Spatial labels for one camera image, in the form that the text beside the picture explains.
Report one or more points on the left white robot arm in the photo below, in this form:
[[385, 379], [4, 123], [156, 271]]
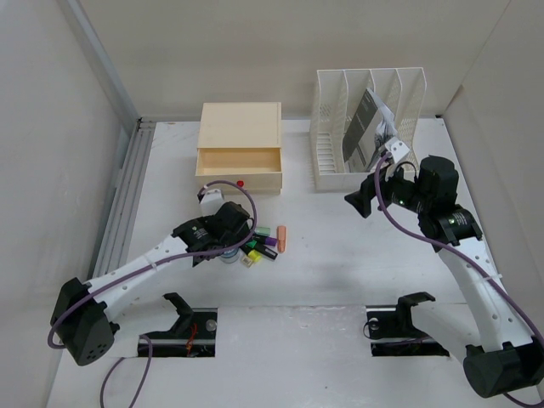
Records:
[[87, 316]]

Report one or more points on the purple capped black highlighter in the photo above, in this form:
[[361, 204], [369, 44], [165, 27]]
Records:
[[265, 240]]

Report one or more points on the orange highlighter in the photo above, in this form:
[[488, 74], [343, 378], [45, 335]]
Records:
[[281, 235]]

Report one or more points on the aluminium rail frame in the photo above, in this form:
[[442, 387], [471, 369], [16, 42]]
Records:
[[112, 245]]

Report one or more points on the mint green highlighter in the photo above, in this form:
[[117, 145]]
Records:
[[263, 231]]

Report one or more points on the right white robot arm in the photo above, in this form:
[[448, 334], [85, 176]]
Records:
[[503, 352]]

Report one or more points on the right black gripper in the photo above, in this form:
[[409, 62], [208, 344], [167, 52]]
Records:
[[361, 198]]

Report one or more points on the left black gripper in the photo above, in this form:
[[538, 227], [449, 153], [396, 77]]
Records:
[[239, 237]]

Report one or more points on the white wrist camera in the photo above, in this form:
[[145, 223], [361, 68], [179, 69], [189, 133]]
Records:
[[210, 200], [397, 149]]

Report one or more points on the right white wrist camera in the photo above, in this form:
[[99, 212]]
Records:
[[397, 149]]

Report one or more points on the black marker pen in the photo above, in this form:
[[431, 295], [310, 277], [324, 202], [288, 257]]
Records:
[[266, 252]]

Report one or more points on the blue labelled tape roll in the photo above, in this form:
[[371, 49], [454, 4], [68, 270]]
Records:
[[230, 257]]

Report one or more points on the yellow highlighter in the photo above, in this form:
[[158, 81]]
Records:
[[250, 259]]

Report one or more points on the white mesh file organizer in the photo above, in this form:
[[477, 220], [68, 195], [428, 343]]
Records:
[[337, 95]]

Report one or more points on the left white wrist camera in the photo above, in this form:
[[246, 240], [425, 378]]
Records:
[[210, 200]]

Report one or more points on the cream drawer cabinet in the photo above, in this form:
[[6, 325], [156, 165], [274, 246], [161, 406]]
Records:
[[246, 125]]

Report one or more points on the dark grey booklet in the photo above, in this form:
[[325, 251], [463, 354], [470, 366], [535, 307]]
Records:
[[372, 125]]

